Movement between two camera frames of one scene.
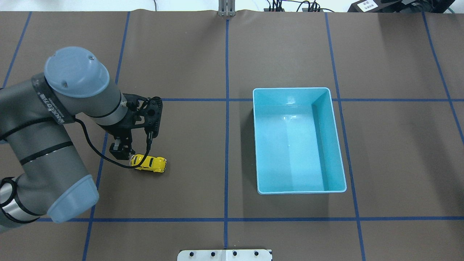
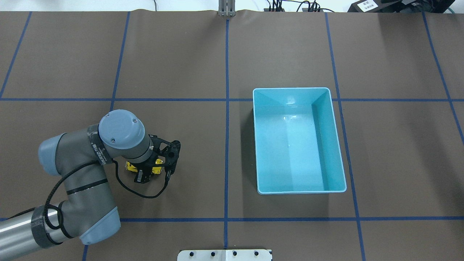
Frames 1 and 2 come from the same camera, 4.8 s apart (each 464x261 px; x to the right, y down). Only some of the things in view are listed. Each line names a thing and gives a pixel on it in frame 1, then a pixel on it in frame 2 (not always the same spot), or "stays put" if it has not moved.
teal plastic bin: x=298 y=148 stays put
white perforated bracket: x=225 y=255 stays put
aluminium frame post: x=226 y=8 stays put
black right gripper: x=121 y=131 to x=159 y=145
